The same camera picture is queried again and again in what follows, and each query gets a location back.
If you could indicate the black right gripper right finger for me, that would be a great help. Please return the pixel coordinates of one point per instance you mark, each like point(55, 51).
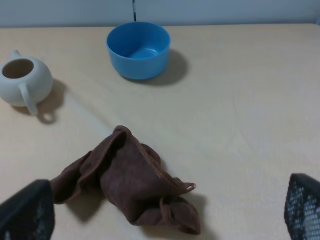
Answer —
point(302, 207)

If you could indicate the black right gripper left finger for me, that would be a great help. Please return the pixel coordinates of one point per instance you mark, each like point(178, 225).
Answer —
point(28, 214)

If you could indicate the white ceramic teapot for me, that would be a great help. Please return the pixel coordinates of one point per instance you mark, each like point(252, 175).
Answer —
point(25, 81)

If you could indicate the brown crumpled cloth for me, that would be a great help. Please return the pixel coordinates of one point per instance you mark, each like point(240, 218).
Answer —
point(130, 176)

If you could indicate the blue plastic bowl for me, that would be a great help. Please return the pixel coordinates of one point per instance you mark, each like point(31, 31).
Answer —
point(139, 50)

